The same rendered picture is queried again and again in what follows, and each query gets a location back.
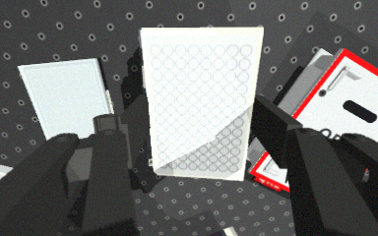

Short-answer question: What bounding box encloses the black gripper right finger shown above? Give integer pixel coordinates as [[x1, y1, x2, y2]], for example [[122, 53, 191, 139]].
[[250, 94, 378, 236]]

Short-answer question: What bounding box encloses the white well plate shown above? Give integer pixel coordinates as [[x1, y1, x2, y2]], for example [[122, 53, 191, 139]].
[[141, 28, 263, 181]]

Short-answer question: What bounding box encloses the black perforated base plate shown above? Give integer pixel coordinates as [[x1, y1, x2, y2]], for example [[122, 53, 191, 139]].
[[0, 0, 378, 236]]

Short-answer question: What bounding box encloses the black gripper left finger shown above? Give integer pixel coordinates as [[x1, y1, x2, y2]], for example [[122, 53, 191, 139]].
[[0, 94, 151, 236]]

